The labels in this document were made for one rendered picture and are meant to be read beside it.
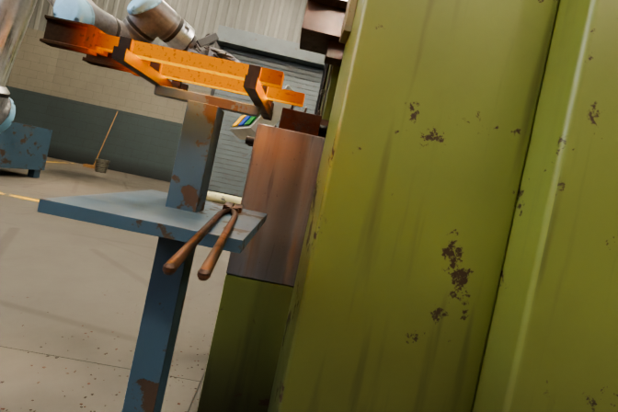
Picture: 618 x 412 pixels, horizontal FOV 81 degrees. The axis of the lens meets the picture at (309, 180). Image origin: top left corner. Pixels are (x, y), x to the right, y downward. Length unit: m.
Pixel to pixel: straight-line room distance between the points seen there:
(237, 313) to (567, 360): 0.80
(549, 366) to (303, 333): 0.50
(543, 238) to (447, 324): 0.28
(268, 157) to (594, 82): 0.77
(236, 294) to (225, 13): 9.47
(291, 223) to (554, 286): 0.64
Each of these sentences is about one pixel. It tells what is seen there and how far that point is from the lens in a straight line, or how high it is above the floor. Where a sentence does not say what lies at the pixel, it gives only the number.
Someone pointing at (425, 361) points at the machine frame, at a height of 0.44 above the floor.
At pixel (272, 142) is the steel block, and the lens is 1.06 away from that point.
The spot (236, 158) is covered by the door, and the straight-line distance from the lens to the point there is 9.37.
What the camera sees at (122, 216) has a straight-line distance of 0.60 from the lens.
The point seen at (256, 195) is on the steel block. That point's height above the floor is 0.71.
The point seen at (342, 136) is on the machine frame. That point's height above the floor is 0.89.
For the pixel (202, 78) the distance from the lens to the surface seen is 0.77.
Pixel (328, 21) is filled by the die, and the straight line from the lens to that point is 1.31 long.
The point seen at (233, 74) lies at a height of 0.93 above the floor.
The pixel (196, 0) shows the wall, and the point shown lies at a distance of 10.55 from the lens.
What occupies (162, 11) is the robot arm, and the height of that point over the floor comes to 1.16.
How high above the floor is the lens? 0.79
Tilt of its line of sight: level
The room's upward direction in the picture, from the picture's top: 12 degrees clockwise
